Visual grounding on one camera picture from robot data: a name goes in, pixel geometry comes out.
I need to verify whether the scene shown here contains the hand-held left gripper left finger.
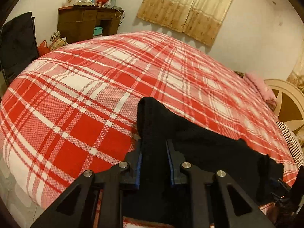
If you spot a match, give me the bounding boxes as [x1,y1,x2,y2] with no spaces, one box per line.
[30,144,143,228]

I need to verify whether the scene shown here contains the pink folded blanket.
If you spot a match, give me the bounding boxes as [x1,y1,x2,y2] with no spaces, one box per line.
[245,72,277,110]

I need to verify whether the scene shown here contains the striped pillow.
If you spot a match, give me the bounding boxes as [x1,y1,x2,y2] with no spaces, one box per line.
[275,121,304,167]

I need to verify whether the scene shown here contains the cream and brown headboard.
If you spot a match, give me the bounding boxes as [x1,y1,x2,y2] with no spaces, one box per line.
[264,79,304,133]

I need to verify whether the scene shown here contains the brown wooden desk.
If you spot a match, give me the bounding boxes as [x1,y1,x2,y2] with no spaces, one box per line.
[58,6,124,44]

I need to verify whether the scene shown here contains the red plaid bed sheet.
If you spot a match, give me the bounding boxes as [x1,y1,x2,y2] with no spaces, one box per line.
[0,31,300,228]

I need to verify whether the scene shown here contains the red plastic bag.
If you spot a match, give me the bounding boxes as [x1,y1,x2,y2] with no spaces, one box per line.
[37,40,50,57]

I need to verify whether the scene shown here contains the beige patterned window curtain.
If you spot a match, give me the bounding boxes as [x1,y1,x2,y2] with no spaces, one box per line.
[136,0,238,47]

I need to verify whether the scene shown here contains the black folding chair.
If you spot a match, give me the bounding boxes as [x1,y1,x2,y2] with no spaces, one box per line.
[0,11,40,86]

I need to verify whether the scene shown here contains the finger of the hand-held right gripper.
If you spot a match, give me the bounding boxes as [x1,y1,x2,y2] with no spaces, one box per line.
[271,179,291,196]

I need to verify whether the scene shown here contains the patterned paper bag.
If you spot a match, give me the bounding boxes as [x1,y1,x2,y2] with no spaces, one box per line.
[50,31,69,51]

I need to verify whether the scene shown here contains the black pants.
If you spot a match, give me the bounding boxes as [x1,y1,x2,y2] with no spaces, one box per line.
[137,97,285,225]

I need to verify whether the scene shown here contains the beige pleated side curtain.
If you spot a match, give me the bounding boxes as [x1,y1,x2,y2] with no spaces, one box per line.
[286,55,304,91]

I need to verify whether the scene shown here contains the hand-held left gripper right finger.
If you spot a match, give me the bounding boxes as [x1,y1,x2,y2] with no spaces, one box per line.
[166,139,276,228]

